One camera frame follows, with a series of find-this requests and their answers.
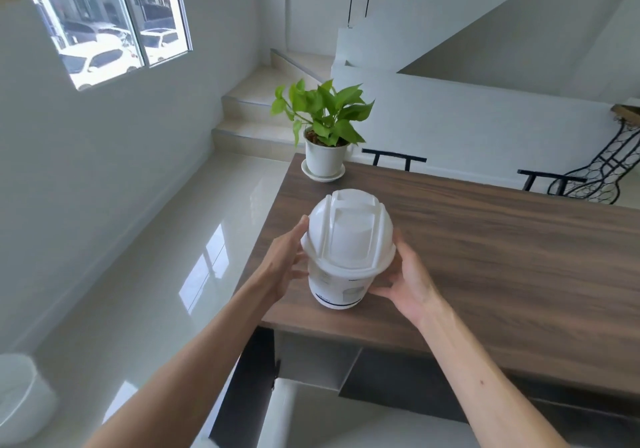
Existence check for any person's left hand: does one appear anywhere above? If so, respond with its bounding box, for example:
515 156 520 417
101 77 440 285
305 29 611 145
248 215 311 308

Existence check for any green leafy plant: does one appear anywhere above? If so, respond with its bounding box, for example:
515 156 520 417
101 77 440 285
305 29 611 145
270 79 375 148

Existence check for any window with white frame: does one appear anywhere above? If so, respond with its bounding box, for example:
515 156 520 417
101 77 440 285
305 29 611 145
14 0 194 92

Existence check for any white waste bin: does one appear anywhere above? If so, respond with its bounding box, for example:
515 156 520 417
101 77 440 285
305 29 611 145
0 353 59 447

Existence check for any tiled staircase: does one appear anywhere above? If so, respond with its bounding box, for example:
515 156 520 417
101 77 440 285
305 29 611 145
211 48 336 162

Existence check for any white plastic lidded container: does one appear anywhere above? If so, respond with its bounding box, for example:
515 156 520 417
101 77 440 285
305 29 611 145
300 189 397 310

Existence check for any person's right forearm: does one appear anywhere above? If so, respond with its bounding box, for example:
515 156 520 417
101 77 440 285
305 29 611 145
415 303 571 448

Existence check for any black table leg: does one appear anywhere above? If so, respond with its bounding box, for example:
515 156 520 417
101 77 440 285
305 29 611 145
209 327 280 448

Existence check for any white plant pot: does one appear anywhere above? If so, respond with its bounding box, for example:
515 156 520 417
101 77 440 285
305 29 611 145
303 129 349 177

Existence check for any person's left forearm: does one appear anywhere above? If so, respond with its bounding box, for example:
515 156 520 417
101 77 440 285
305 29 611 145
84 283 273 448

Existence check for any black chair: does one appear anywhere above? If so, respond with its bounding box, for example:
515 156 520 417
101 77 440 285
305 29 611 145
361 148 428 172
517 169 589 196

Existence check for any black wire rack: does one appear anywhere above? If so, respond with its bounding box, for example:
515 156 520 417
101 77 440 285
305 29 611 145
547 105 640 206

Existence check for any person's right hand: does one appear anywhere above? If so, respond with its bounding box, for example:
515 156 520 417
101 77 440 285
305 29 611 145
368 229 446 326

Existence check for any white pot saucer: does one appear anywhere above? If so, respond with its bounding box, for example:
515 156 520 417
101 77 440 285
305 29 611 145
301 159 346 183

